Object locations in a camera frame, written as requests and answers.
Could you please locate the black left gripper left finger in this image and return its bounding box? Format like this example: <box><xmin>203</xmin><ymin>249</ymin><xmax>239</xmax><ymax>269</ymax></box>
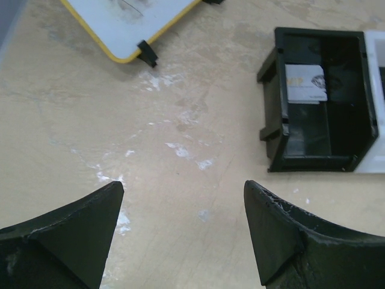
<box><xmin>1</xmin><ymin>181</ymin><xmax>124</xmax><ymax>288</ymax></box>

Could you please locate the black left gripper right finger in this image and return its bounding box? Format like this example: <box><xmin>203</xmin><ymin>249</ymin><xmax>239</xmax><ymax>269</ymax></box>
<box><xmin>244</xmin><ymin>181</ymin><xmax>384</xmax><ymax>288</ymax></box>

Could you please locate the silver VIP card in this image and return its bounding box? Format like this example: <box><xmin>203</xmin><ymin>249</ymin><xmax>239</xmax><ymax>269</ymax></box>
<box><xmin>285</xmin><ymin>64</ymin><xmax>327</xmax><ymax>104</ymax></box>

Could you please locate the black bin left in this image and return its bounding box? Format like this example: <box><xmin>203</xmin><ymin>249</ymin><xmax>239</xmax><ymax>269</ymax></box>
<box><xmin>257</xmin><ymin>27</ymin><xmax>378</xmax><ymax>173</ymax></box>

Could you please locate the black whiteboard clip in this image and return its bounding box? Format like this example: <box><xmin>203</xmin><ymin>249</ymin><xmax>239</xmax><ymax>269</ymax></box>
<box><xmin>202</xmin><ymin>0</ymin><xmax>224</xmax><ymax>5</ymax></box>
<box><xmin>137</xmin><ymin>40</ymin><xmax>158</xmax><ymax>68</ymax></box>

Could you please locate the white middle bin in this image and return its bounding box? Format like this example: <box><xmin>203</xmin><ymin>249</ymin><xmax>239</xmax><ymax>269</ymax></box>
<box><xmin>355</xmin><ymin>30</ymin><xmax>384</xmax><ymax>173</ymax></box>

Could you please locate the yellow rimmed whiteboard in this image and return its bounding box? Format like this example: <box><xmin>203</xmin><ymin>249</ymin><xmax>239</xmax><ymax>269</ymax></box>
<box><xmin>61</xmin><ymin>1</ymin><xmax>201</xmax><ymax>64</ymax></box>

